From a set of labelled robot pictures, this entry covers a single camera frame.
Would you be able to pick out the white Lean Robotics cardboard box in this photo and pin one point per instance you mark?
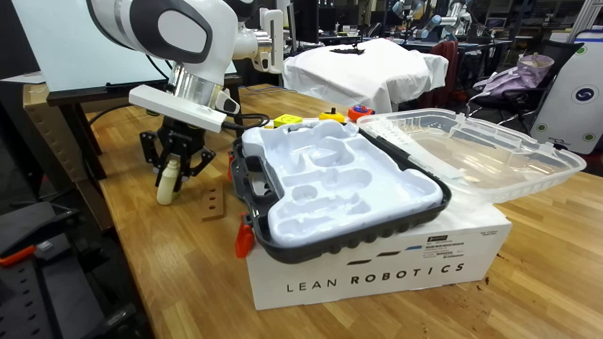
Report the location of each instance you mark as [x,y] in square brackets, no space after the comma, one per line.
[377,274]

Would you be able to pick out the dark red chair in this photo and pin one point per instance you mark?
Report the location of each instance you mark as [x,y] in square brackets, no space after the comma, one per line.
[447,69]

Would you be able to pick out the yellow toy bolt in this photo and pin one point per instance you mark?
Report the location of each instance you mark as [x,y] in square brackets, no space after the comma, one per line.
[332,116]

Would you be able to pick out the white plastic bottle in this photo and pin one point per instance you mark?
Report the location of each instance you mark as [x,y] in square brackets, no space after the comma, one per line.
[166,182]

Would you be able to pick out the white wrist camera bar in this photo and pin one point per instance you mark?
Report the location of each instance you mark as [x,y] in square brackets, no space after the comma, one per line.
[175,108]

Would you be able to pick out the clear plastic case lid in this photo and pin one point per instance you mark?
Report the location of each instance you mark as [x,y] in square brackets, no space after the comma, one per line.
[482,157]

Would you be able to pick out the red round toy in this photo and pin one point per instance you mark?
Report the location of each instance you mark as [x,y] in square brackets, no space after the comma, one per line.
[360,112]

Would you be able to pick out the black rounded box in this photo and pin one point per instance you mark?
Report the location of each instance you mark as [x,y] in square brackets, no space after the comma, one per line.
[30,227]

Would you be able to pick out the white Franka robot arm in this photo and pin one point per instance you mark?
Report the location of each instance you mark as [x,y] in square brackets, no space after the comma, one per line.
[181,31]

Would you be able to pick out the black office chair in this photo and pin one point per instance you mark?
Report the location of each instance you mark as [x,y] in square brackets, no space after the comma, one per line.
[558,59]

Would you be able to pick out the white machine with blue logo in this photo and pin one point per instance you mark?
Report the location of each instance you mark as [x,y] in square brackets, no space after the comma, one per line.
[575,95]

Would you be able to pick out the white cloth over table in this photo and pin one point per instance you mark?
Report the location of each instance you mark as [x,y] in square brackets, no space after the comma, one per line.
[364,72]

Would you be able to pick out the whiteboard with handwriting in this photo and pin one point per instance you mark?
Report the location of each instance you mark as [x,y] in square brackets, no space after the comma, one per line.
[57,50]

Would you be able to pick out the purple cloth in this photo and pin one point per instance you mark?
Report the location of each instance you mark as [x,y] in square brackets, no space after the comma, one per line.
[515,76]

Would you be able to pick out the black case with white insert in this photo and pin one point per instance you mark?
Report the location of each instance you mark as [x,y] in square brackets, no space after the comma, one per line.
[345,182]

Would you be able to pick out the wooden block with holes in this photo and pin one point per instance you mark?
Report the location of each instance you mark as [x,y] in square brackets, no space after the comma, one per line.
[213,204]

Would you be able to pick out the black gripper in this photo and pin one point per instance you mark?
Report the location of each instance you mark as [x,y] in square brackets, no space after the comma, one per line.
[181,138]

